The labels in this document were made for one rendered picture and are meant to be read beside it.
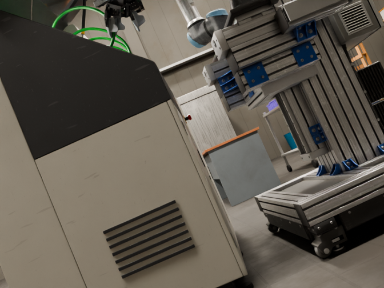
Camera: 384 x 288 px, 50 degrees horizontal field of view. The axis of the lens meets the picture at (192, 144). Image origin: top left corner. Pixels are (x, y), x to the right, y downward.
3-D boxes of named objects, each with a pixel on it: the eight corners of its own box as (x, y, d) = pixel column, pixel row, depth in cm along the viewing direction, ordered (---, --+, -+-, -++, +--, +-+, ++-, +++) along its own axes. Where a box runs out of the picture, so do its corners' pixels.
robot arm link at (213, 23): (227, 26, 218) (217, 3, 219) (209, 39, 226) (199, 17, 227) (238, 27, 227) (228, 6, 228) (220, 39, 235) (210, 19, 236)
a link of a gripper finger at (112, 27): (115, 40, 176) (117, 19, 173) (104, 38, 179) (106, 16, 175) (119, 40, 179) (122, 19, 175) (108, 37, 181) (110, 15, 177)
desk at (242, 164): (259, 183, 569) (239, 139, 573) (284, 183, 439) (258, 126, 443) (217, 201, 564) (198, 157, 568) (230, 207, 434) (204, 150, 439)
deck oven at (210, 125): (243, 172, 1034) (208, 94, 1048) (254, 170, 902) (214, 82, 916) (182, 199, 1020) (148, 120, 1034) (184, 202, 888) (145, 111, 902)
